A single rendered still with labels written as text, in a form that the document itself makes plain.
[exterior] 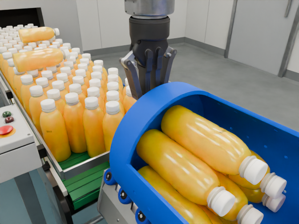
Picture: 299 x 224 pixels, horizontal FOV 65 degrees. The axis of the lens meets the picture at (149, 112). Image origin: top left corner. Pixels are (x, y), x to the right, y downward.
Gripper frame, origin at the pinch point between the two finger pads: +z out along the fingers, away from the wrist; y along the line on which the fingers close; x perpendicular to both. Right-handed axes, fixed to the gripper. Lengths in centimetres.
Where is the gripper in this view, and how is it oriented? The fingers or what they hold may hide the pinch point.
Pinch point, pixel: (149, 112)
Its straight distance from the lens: 52.9
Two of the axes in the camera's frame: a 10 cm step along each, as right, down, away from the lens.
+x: 6.1, 4.0, -6.9
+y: -7.9, 3.1, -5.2
